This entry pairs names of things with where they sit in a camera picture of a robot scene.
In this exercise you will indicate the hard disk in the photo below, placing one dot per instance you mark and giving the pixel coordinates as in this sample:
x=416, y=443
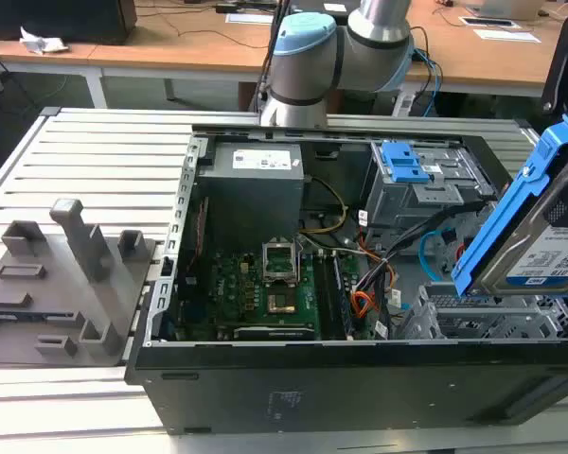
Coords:
x=502, y=222

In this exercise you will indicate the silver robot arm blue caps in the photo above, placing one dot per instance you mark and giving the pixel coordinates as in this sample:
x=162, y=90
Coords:
x=303, y=71

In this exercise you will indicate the grey metal disk bay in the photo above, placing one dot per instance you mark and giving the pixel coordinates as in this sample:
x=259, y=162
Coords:
x=478, y=326

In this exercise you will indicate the white paper sheet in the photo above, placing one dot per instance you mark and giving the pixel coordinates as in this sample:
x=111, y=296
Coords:
x=335, y=7
x=506, y=35
x=248, y=18

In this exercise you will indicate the grey laptop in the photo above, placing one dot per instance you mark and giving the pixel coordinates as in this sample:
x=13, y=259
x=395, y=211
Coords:
x=506, y=8

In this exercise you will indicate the black framed tablet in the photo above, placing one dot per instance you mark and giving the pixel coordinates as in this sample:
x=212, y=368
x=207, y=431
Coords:
x=490, y=22

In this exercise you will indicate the grey metal drive cage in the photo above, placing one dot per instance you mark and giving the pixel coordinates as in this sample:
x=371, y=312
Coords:
x=407, y=198

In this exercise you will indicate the white power strip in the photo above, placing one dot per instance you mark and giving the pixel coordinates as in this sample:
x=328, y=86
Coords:
x=403, y=105

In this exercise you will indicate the blue plastic drive latch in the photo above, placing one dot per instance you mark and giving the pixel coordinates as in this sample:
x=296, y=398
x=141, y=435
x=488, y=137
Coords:
x=402, y=163

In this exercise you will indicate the RAM stick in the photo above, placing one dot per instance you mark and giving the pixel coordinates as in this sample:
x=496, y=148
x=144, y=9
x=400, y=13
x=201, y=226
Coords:
x=341, y=298

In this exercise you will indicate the CPU socket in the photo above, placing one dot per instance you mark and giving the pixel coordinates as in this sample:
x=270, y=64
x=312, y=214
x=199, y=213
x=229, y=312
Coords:
x=281, y=303

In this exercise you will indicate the grey power supply unit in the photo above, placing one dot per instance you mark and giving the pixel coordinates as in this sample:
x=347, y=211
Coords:
x=251, y=198

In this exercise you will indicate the black graphics card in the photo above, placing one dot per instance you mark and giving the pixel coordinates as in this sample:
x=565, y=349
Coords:
x=272, y=332

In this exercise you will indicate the black PC case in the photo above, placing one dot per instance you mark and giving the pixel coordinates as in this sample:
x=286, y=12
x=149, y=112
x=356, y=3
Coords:
x=312, y=397

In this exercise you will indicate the green motherboard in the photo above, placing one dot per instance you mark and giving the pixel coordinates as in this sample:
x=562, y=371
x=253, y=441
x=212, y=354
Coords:
x=232, y=284

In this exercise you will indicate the black box on desk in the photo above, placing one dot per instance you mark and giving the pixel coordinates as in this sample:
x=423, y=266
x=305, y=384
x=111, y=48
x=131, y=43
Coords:
x=61, y=19

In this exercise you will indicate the crumpled white paper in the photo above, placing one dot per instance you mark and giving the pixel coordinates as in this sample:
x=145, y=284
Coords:
x=40, y=43

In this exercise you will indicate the grey parts rack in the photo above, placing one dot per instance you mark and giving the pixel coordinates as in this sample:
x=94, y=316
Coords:
x=52, y=302

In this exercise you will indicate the wooden desk white frame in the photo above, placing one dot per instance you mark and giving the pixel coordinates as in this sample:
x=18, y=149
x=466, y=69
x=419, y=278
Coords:
x=478, y=61
x=28, y=59
x=170, y=47

